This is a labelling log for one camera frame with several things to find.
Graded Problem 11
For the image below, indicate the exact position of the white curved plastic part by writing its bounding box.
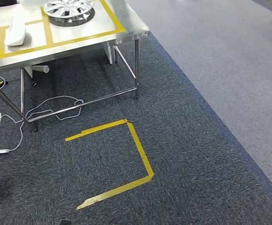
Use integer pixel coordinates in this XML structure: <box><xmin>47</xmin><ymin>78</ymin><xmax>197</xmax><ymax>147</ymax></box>
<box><xmin>4</xmin><ymin>15</ymin><xmax>27</xmax><ymax>47</ymax></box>

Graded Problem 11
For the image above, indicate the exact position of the stainless steel workbench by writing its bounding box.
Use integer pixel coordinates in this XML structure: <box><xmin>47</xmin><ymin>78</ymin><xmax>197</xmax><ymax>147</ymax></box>
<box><xmin>0</xmin><ymin>0</ymin><xmax>150</xmax><ymax>133</ymax></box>

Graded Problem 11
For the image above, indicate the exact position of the yellow floor tape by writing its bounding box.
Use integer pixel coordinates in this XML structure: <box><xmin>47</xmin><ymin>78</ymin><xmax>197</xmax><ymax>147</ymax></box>
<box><xmin>65</xmin><ymin>119</ymin><xmax>154</xmax><ymax>211</ymax></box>

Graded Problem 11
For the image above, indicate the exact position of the white cylinder tube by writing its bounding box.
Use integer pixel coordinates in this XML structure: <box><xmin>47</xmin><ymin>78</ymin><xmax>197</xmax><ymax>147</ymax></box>
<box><xmin>32</xmin><ymin>64</ymin><xmax>50</xmax><ymax>74</ymax></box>

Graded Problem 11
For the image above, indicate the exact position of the silver wheel hubcap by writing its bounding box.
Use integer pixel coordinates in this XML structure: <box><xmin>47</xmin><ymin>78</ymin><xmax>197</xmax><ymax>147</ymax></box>
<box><xmin>43</xmin><ymin>0</ymin><xmax>95</xmax><ymax>27</ymax></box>

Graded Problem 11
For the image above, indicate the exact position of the white looped cable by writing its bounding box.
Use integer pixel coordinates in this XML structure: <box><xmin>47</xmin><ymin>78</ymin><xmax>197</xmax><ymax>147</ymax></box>
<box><xmin>26</xmin><ymin>95</ymin><xmax>85</xmax><ymax>122</ymax></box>

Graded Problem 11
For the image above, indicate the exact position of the white power strip cable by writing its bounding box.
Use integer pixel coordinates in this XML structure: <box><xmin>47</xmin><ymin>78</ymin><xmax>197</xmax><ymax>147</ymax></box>
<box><xmin>0</xmin><ymin>114</ymin><xmax>24</xmax><ymax>153</ymax></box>

